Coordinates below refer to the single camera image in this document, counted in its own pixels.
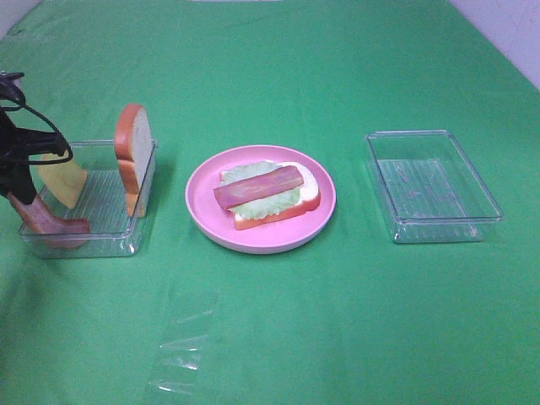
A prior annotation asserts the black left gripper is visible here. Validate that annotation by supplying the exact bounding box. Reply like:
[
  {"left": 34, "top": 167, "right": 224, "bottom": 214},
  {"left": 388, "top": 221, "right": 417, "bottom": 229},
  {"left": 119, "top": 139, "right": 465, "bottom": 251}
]
[{"left": 1, "top": 111, "right": 73, "bottom": 205}]

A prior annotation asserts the bacon strip from tray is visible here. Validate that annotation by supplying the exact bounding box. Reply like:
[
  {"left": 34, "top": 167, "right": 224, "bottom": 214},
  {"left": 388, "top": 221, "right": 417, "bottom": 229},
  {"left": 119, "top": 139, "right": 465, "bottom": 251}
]
[{"left": 7, "top": 192, "right": 89, "bottom": 235}]

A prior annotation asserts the ham strip from tray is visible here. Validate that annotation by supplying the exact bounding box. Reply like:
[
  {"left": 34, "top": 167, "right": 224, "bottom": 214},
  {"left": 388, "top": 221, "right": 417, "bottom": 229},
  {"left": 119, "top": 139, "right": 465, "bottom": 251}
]
[{"left": 213, "top": 165, "right": 304, "bottom": 209}]

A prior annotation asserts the green lettuce leaf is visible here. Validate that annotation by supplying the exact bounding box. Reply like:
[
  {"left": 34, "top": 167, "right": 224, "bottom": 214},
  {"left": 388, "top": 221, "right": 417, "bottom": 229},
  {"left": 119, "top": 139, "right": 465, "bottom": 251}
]
[{"left": 220, "top": 160, "right": 300, "bottom": 220}]

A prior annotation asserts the bread slice from tray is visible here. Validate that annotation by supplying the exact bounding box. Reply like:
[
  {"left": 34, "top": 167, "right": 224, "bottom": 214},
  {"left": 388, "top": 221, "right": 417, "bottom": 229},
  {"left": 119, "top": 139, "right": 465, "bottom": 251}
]
[{"left": 227, "top": 161, "right": 321, "bottom": 230}]

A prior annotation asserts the yellow cheese slice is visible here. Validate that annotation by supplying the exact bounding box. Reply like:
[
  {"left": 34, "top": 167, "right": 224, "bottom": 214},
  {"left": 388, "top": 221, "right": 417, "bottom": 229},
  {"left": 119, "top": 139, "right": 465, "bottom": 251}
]
[{"left": 37, "top": 159, "right": 88, "bottom": 209}]

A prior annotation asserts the left clear plastic tray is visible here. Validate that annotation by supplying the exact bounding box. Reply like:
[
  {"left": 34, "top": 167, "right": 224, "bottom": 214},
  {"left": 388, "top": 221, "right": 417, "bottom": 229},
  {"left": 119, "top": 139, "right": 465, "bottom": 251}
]
[{"left": 19, "top": 140, "right": 158, "bottom": 258}]

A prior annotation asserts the clear plastic tray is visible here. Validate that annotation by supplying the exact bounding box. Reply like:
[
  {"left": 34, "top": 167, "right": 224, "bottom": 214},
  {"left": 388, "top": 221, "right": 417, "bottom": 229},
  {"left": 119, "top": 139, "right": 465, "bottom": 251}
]
[
  {"left": 365, "top": 130, "right": 503, "bottom": 244},
  {"left": 19, "top": 140, "right": 158, "bottom": 258}
]

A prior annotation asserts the bread slice in left tray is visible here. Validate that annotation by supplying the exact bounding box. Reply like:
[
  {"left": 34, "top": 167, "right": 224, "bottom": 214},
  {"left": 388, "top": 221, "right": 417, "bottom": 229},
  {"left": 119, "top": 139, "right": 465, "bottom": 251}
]
[{"left": 114, "top": 104, "right": 153, "bottom": 217}]

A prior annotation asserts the pink round plate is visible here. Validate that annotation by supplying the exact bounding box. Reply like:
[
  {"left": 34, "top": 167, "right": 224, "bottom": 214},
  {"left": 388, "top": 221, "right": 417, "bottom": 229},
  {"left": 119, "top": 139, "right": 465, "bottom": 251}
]
[{"left": 185, "top": 145, "right": 337, "bottom": 254}]

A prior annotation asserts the clear plastic bag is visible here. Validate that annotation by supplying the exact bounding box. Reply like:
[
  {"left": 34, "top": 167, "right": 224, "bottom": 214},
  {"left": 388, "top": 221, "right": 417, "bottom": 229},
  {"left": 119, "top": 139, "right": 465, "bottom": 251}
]
[{"left": 143, "top": 291, "right": 219, "bottom": 404}]

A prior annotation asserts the green tablecloth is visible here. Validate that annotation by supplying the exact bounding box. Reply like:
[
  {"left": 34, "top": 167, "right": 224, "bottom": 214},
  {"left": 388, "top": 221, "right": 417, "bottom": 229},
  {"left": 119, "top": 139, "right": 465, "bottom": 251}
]
[{"left": 1, "top": 1, "right": 539, "bottom": 404}]

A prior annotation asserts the right clear plastic tray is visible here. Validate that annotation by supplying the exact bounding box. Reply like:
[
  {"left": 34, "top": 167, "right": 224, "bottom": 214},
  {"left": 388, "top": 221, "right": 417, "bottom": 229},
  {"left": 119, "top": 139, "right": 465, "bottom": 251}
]
[{"left": 365, "top": 130, "right": 503, "bottom": 244}]

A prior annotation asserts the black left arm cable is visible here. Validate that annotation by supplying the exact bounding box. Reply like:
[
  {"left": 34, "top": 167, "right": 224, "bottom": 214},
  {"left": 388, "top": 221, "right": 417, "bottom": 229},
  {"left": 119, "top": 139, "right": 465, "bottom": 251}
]
[{"left": 0, "top": 71, "right": 73, "bottom": 165}]

